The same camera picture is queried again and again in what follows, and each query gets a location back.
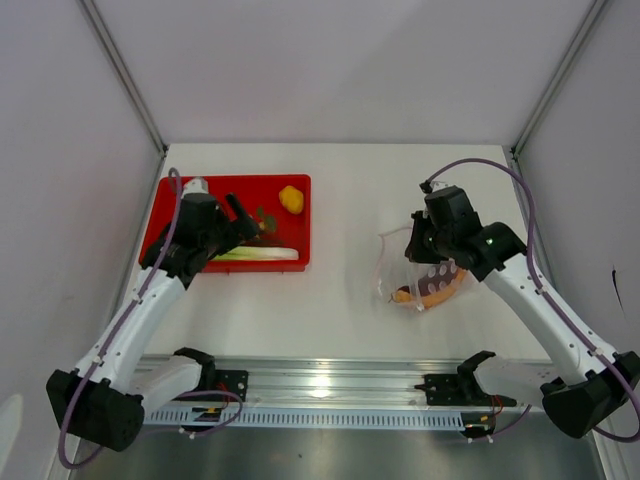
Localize green celery stalks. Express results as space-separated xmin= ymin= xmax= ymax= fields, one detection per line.
xmin=210 ymin=245 xmax=299 ymax=262

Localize clear pink-dotted zip bag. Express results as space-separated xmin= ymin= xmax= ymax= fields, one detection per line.
xmin=373 ymin=225 xmax=476 ymax=312

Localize orange purple sweet potato slice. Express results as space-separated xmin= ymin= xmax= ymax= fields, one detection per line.
xmin=390 ymin=262 xmax=467 ymax=311

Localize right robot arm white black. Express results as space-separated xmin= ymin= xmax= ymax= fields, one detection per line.
xmin=405 ymin=186 xmax=639 ymax=439

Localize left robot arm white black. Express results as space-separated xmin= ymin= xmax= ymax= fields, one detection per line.
xmin=46 ymin=191 xmax=259 ymax=452

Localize bunch of tan longans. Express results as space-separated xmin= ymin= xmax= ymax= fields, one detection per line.
xmin=252 ymin=206 xmax=283 ymax=246

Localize red plastic tray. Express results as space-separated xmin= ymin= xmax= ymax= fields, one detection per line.
xmin=137 ymin=173 xmax=313 ymax=275

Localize yellow potato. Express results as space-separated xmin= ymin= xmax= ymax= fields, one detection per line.
xmin=278 ymin=185 xmax=305 ymax=215

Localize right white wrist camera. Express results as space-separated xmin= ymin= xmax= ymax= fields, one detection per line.
xmin=419 ymin=180 xmax=449 ymax=196

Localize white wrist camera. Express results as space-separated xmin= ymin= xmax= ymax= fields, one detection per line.
xmin=419 ymin=180 xmax=449 ymax=196
xmin=181 ymin=177 xmax=209 ymax=198

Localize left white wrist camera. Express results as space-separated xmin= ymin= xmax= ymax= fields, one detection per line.
xmin=181 ymin=177 xmax=209 ymax=198

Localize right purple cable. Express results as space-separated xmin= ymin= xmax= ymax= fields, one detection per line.
xmin=422 ymin=157 xmax=640 ymax=444

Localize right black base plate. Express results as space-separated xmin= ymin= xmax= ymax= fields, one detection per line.
xmin=414 ymin=373 xmax=517 ymax=407

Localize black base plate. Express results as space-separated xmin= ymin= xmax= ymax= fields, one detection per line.
xmin=414 ymin=373 xmax=517 ymax=407
xmin=197 ymin=369 xmax=249 ymax=401

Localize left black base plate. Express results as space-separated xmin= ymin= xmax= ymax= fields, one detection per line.
xmin=197 ymin=369 xmax=249 ymax=401

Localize aluminium mounting rail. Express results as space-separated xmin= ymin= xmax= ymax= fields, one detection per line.
xmin=215 ymin=357 xmax=581 ymax=409

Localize slotted white cable duct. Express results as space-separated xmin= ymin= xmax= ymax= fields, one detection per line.
xmin=144 ymin=405 xmax=465 ymax=431

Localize left aluminium frame post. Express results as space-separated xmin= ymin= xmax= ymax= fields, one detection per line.
xmin=76 ymin=0 xmax=168 ymax=158

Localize aluminium frame post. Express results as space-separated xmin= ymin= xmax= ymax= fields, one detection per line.
xmin=76 ymin=0 xmax=168 ymax=158
xmin=510 ymin=0 xmax=613 ymax=162

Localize right aluminium frame post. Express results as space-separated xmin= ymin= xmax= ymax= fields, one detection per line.
xmin=510 ymin=0 xmax=613 ymax=162

